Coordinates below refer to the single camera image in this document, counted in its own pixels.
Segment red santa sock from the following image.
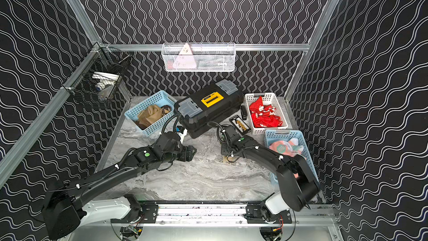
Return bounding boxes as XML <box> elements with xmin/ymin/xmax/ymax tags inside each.
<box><xmin>249</xmin><ymin>97</ymin><xmax>275</xmax><ymax>115</ymax></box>

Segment pink sock edge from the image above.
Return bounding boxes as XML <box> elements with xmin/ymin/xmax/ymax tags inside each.
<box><xmin>269</xmin><ymin>138</ymin><xmax>304</xmax><ymax>157</ymax></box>

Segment tan argyle short sock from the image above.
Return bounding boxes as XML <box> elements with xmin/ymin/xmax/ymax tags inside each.
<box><xmin>224</xmin><ymin>156</ymin><xmax>240</xmax><ymax>164</ymax></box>

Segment tan plain sock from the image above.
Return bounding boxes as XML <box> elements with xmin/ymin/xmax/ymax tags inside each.
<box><xmin>137</xmin><ymin>105</ymin><xmax>163</xmax><ymax>129</ymax></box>

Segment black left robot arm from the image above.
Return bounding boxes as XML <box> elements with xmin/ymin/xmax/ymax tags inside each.
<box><xmin>41</xmin><ymin>132</ymin><xmax>197</xmax><ymax>240</ymax></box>

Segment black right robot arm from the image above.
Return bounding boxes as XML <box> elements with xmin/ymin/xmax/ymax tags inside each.
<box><xmin>216</xmin><ymin>126</ymin><xmax>320</xmax><ymax>222</ymax></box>

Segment white perforated plastic basket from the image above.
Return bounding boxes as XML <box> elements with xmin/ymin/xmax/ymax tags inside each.
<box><xmin>244</xmin><ymin>93</ymin><xmax>288</xmax><ymax>135</ymax></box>

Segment left light blue basket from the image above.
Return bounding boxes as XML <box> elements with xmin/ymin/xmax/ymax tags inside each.
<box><xmin>125</xmin><ymin>90</ymin><xmax>176</xmax><ymax>137</ymax></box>

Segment light blue basket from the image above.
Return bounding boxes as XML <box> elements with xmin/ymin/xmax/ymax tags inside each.
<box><xmin>264</xmin><ymin>129</ymin><xmax>318</xmax><ymax>180</ymax></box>
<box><xmin>125</xmin><ymin>90</ymin><xmax>176</xmax><ymax>137</ymax></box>

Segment right light blue basket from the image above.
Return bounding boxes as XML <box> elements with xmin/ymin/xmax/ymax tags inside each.
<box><xmin>264</xmin><ymin>129</ymin><xmax>318</xmax><ymax>180</ymax></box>

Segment black board yellow connectors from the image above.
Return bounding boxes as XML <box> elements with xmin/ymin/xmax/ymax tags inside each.
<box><xmin>229</xmin><ymin>115</ymin><xmax>251</xmax><ymax>136</ymax></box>

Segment black stapler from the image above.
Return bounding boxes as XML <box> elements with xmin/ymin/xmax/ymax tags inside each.
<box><xmin>240</xmin><ymin>106</ymin><xmax>247</xmax><ymax>121</ymax></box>

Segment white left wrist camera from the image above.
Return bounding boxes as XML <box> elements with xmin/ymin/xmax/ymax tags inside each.
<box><xmin>176</xmin><ymin>126</ymin><xmax>188</xmax><ymax>143</ymax></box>

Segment black toolbox yellow handle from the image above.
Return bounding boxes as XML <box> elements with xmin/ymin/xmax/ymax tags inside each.
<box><xmin>174</xmin><ymin>79</ymin><xmax>244</xmax><ymax>139</ymax></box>

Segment clear wall-mounted basket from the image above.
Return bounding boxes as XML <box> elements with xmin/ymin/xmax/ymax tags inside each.
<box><xmin>161</xmin><ymin>42</ymin><xmax>236</xmax><ymax>72</ymax></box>

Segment black wire wall basket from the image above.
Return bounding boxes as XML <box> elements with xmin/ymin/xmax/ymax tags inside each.
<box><xmin>67</xmin><ymin>47</ymin><xmax>132</xmax><ymax>110</ymax></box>

